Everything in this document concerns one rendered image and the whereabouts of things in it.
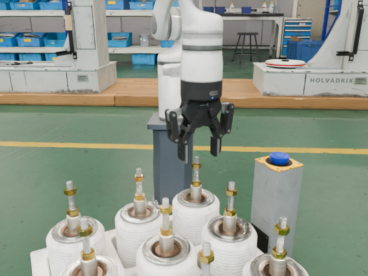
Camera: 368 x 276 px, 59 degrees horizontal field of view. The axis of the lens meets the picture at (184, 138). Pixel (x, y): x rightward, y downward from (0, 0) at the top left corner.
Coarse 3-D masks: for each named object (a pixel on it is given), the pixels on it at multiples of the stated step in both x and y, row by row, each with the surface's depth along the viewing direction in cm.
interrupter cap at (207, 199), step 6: (180, 192) 68; (186, 192) 68; (204, 192) 68; (210, 192) 68; (180, 198) 65; (186, 198) 66; (204, 198) 66; (210, 198) 65; (186, 204) 63; (192, 204) 63; (198, 204) 63; (204, 204) 63; (210, 204) 64
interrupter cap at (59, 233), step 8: (80, 216) 59; (56, 224) 57; (64, 224) 57; (96, 224) 57; (56, 232) 55; (64, 232) 55; (56, 240) 53; (64, 240) 52; (72, 240) 52; (80, 240) 53
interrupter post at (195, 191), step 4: (192, 188) 64; (196, 188) 64; (200, 188) 65; (192, 192) 65; (196, 192) 64; (200, 192) 65; (192, 196) 65; (196, 196) 65; (200, 196) 65; (196, 200) 65
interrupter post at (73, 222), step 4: (68, 216) 54; (72, 216) 54; (76, 216) 54; (68, 220) 54; (72, 220) 54; (76, 220) 54; (68, 224) 54; (72, 224) 54; (76, 224) 54; (68, 228) 55; (72, 228) 55; (76, 228) 55; (72, 232) 55; (76, 232) 55
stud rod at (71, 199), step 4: (68, 184) 53; (72, 184) 53; (68, 188) 53; (72, 188) 53; (68, 196) 53; (72, 196) 53; (68, 200) 54; (72, 200) 54; (72, 204) 54; (72, 208) 54
